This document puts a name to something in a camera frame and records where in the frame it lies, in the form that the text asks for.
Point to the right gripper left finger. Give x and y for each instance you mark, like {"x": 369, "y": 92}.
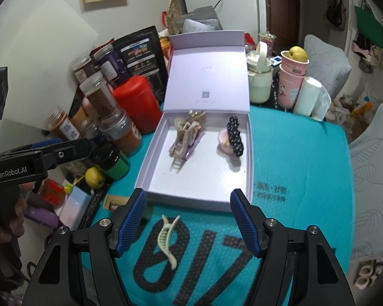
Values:
{"x": 126, "y": 220}

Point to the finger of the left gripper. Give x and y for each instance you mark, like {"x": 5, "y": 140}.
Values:
{"x": 65, "y": 152}
{"x": 41, "y": 144}

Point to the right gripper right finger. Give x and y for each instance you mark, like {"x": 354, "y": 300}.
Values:
{"x": 250, "y": 221}

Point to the gold box with window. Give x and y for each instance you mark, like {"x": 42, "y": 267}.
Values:
{"x": 112, "y": 202}

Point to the cream hair claw clip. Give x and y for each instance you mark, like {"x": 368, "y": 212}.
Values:
{"x": 164, "y": 239}

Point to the black polka dot scrunchie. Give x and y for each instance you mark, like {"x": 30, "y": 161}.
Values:
{"x": 234, "y": 136}

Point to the gold charm keychain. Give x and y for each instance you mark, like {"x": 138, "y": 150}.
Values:
{"x": 197, "y": 116}

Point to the operator left hand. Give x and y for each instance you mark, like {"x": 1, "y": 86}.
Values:
{"x": 12, "y": 209}

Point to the labelled amber spice jar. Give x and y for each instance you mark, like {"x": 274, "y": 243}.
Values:
{"x": 61, "y": 126}

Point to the yellow green fruit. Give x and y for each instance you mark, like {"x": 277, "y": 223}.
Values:
{"x": 94, "y": 178}

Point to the green black jar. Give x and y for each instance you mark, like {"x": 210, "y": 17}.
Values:
{"x": 112, "y": 162}

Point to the orange powder clear jar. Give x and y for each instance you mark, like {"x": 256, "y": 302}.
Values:
{"x": 121, "y": 131}

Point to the white blue power bank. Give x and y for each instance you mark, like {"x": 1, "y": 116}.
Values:
{"x": 73, "y": 209}

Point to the brown powder clear jar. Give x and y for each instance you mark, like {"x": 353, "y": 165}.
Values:
{"x": 96, "y": 90}

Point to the teal bubble mailer mat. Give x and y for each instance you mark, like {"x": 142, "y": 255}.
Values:
{"x": 289, "y": 243}

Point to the red cylindrical canister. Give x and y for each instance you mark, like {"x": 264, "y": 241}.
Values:
{"x": 137, "y": 99}

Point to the pink round jar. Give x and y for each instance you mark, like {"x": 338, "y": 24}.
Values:
{"x": 223, "y": 142}

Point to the lavender open gift box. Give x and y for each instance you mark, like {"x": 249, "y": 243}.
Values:
{"x": 202, "y": 149}

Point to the purple label jar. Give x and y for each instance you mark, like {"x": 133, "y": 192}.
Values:
{"x": 111, "y": 65}

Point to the beige large hair claw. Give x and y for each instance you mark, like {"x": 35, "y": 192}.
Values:
{"x": 185, "y": 135}

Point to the black snack pouch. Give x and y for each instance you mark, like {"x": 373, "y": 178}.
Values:
{"x": 142, "y": 54}

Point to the white quilted chair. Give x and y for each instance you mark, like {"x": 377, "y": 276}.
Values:
{"x": 367, "y": 161}

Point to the pale green white kettle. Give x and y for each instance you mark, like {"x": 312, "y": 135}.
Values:
{"x": 259, "y": 74}

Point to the pink panda paper cup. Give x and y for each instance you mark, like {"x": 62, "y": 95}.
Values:
{"x": 291, "y": 76}

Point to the yellow fruit on cup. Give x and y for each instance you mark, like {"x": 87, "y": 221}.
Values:
{"x": 298, "y": 54}

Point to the white refrigerator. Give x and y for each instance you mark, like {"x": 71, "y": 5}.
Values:
{"x": 247, "y": 15}

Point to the brown door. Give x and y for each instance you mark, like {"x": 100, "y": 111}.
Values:
{"x": 283, "y": 21}

